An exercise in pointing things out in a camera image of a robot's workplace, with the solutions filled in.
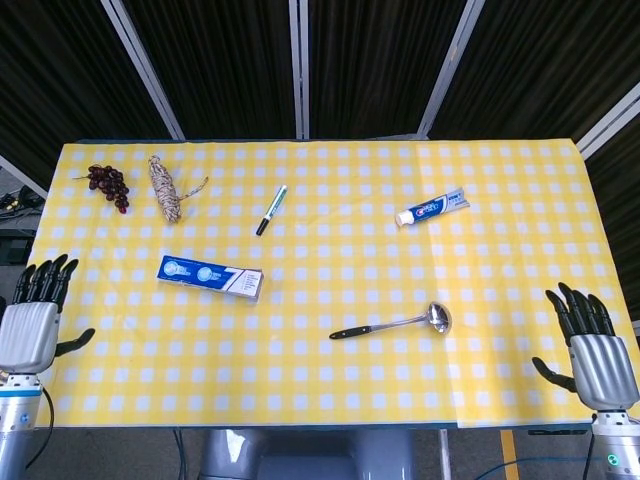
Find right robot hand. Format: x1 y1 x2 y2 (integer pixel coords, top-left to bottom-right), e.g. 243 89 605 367
531 282 640 414

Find blue white toothpaste box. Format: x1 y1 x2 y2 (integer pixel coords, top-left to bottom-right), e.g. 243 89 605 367
157 254 265 302

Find steel ladle with black handle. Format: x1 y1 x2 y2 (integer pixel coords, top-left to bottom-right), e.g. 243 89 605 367
328 301 453 342

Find dark red grape bunch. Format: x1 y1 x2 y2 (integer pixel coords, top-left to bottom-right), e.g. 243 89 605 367
72 164 131 215

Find toothpaste tube with blue label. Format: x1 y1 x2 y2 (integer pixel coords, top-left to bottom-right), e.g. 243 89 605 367
395 186 472 228

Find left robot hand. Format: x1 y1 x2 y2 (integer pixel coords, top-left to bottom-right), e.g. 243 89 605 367
0 253 96 374

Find yellow white checkered tablecloth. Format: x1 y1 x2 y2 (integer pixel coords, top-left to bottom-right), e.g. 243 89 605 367
0 139 640 429

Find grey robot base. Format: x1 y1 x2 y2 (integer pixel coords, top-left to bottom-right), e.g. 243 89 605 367
199 427 417 480

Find bundle of twine rope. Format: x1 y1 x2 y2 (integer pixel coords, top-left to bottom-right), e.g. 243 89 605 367
147 155 210 224

